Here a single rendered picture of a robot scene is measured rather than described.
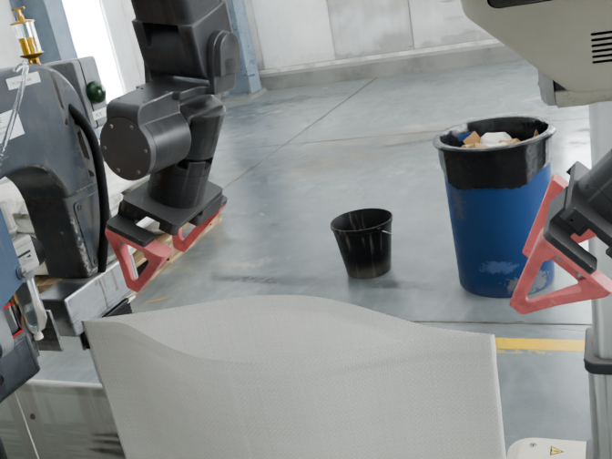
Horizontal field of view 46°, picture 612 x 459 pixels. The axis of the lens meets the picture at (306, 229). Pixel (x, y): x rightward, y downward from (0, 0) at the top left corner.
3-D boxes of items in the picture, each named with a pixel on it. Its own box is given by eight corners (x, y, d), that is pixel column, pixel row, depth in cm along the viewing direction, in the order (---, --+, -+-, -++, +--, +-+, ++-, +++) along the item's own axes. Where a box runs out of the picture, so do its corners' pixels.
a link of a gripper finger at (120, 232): (92, 285, 73) (107, 209, 69) (131, 255, 79) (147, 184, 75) (149, 314, 72) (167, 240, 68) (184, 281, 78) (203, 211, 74)
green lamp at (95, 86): (113, 100, 94) (107, 77, 93) (99, 105, 92) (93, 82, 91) (97, 102, 95) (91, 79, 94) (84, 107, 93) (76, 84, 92)
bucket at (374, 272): (406, 256, 350) (400, 206, 341) (391, 283, 325) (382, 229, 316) (349, 257, 362) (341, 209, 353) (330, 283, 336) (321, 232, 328)
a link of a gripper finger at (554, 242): (478, 296, 58) (561, 219, 52) (492, 257, 64) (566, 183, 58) (545, 350, 57) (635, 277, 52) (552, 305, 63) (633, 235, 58)
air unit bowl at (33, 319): (56, 323, 78) (38, 271, 76) (37, 337, 76) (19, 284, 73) (35, 322, 79) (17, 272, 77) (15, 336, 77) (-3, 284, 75)
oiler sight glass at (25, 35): (45, 50, 87) (37, 20, 86) (32, 53, 85) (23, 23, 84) (30, 52, 88) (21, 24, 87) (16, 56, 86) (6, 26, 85)
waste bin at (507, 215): (568, 251, 322) (559, 110, 300) (562, 306, 278) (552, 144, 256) (461, 254, 341) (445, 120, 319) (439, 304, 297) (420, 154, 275)
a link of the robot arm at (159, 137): (239, 28, 65) (164, 21, 69) (161, 45, 56) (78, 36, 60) (242, 154, 70) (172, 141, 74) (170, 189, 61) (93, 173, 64)
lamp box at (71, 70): (113, 122, 97) (95, 55, 94) (92, 130, 93) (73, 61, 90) (69, 127, 100) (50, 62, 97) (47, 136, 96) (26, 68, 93)
